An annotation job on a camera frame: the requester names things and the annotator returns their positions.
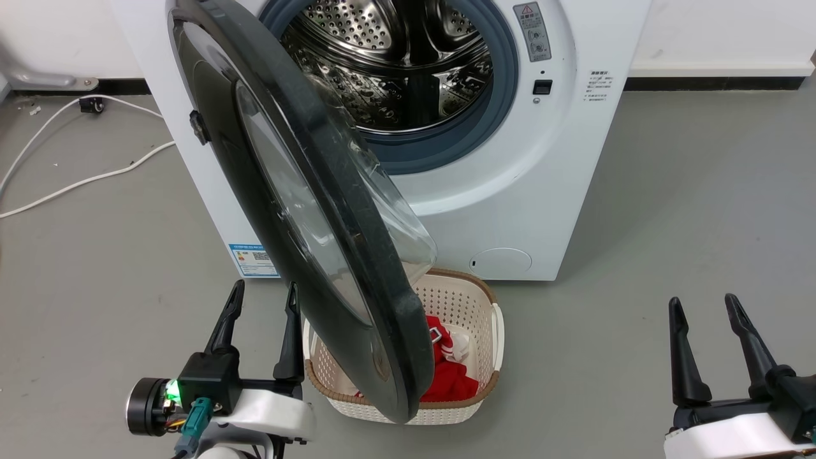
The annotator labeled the white front-load washing machine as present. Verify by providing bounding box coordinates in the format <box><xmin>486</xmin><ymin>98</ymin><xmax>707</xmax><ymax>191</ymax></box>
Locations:
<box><xmin>112</xmin><ymin>0</ymin><xmax>654</xmax><ymax>282</ymax></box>

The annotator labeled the grey warning label sticker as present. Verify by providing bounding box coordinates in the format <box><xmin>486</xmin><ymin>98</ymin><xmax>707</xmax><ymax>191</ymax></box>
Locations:
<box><xmin>513</xmin><ymin>1</ymin><xmax>553</xmax><ymax>64</ymax></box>

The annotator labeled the black round washer door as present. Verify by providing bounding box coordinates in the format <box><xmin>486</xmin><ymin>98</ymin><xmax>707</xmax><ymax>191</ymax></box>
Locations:
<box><xmin>167</xmin><ymin>0</ymin><xmax>439</xmax><ymax>425</ymax></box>

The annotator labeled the white cloth with red trim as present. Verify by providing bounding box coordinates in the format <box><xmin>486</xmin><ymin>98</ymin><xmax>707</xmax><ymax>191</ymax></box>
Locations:
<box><xmin>428</xmin><ymin>325</ymin><xmax>472</xmax><ymax>365</ymax></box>

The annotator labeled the stainless steel washer drum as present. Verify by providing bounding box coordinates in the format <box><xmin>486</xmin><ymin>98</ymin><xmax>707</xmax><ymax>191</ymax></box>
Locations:
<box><xmin>279</xmin><ymin>0</ymin><xmax>495</xmax><ymax>135</ymax></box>

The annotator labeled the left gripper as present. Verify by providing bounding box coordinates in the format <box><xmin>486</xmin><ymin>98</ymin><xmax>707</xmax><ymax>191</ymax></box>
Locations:
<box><xmin>125</xmin><ymin>279</ymin><xmax>317</xmax><ymax>444</ymax></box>

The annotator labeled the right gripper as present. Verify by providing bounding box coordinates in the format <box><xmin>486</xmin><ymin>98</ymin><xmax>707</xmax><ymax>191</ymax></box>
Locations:
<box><xmin>663</xmin><ymin>293</ymin><xmax>816</xmax><ymax>459</ymax></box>

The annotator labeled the grey wall pipe bracket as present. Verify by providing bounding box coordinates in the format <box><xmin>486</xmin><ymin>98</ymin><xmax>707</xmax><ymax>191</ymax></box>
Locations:
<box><xmin>0</xmin><ymin>38</ymin><xmax>100</xmax><ymax>94</ymax></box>

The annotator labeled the grey-blue rubber door gasket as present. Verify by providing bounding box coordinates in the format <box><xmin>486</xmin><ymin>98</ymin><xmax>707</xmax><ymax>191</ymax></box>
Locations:
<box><xmin>258</xmin><ymin>0</ymin><xmax>521</xmax><ymax>176</ymax></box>

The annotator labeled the white floor cable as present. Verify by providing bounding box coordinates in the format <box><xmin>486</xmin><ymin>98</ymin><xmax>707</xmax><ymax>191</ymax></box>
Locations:
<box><xmin>0</xmin><ymin>94</ymin><xmax>177</xmax><ymax>220</ymax></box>

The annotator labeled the blue energy label sticker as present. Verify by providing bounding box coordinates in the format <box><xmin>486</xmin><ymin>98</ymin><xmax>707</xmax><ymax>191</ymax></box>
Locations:
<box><xmin>228</xmin><ymin>243</ymin><xmax>281</xmax><ymax>279</ymax></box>

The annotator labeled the red garment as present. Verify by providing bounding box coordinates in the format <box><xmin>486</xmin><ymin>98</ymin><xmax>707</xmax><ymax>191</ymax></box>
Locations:
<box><xmin>356</xmin><ymin>314</ymin><xmax>480</xmax><ymax>404</ymax></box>

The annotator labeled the round white filter cover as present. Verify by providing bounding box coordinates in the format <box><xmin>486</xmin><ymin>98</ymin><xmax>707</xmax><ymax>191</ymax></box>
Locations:
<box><xmin>468</xmin><ymin>247</ymin><xmax>534</xmax><ymax>281</ymax></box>

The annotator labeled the small text sticker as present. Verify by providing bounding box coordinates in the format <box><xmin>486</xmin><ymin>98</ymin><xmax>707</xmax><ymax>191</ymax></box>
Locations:
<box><xmin>585</xmin><ymin>69</ymin><xmax>615</xmax><ymax>105</ymax></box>

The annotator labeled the left gripper cable with connector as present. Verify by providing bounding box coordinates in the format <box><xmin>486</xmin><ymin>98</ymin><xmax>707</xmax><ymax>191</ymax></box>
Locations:
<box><xmin>164</xmin><ymin>397</ymin><xmax>215</xmax><ymax>459</ymax></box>

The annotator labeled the cream perforated laundry basket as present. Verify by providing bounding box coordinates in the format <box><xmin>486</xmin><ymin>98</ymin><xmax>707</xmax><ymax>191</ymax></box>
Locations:
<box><xmin>303</xmin><ymin>268</ymin><xmax>506</xmax><ymax>426</ymax></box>

